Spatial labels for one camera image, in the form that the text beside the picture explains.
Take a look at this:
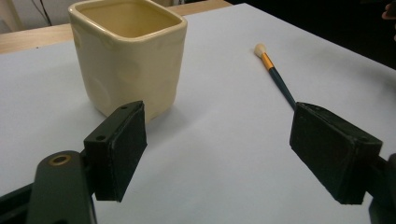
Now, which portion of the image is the white table board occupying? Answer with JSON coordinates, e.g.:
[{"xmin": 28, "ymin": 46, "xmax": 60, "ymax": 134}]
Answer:
[{"xmin": 0, "ymin": 3, "xmax": 396, "ymax": 224}]

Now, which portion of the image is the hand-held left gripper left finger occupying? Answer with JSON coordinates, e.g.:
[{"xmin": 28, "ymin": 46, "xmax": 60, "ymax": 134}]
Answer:
[{"xmin": 83, "ymin": 100, "xmax": 148, "ymax": 203}]

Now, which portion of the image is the black cable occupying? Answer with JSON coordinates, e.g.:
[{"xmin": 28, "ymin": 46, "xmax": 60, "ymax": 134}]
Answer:
[{"xmin": 30, "ymin": 0, "xmax": 53, "ymax": 26}]

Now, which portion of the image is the wooden table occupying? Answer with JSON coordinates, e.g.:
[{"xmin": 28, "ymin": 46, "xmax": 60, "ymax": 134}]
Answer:
[{"xmin": 0, "ymin": 0, "xmax": 233, "ymax": 56}]

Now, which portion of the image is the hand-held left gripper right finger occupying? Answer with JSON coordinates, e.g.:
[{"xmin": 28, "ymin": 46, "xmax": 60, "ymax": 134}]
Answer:
[{"xmin": 289, "ymin": 102, "xmax": 383, "ymax": 205}]

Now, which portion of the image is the cream square ceramic cup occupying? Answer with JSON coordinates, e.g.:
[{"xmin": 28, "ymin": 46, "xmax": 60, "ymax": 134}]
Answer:
[{"xmin": 67, "ymin": 0, "xmax": 189, "ymax": 124}]

